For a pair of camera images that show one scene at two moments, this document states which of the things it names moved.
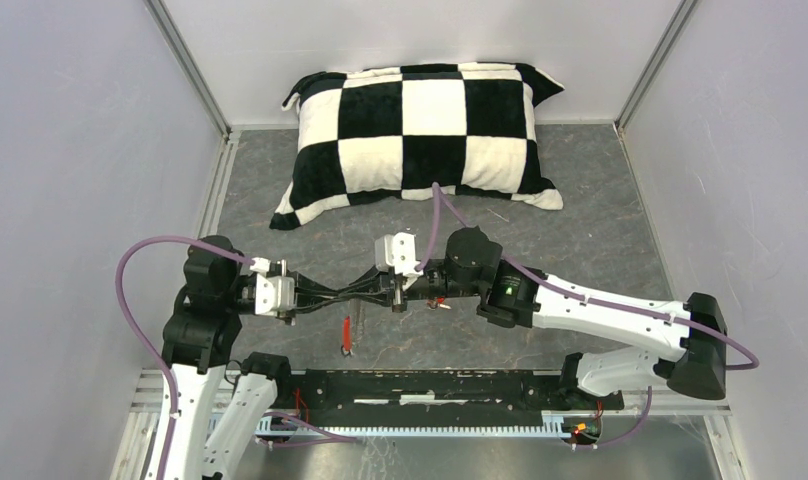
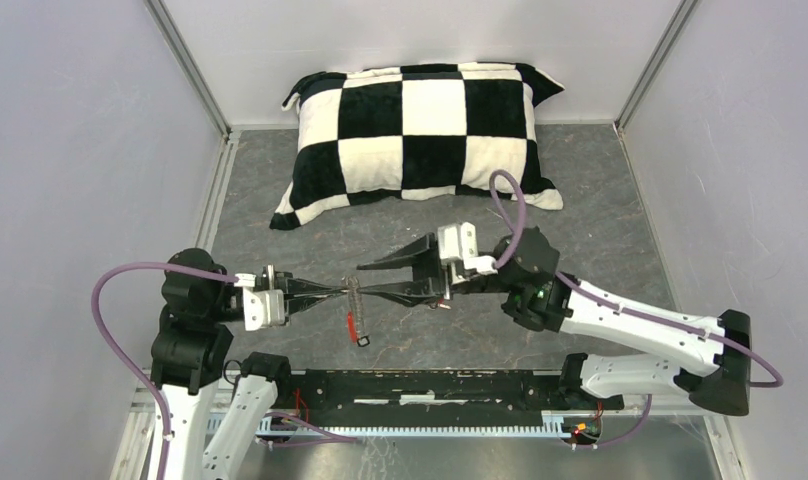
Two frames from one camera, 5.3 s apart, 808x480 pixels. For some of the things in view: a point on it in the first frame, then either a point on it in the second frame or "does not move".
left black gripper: x=309 y=293 does not move
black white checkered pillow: x=390 y=132 does not move
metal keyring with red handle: x=346 y=348 → x=355 y=319
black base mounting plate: x=436 y=398 does not move
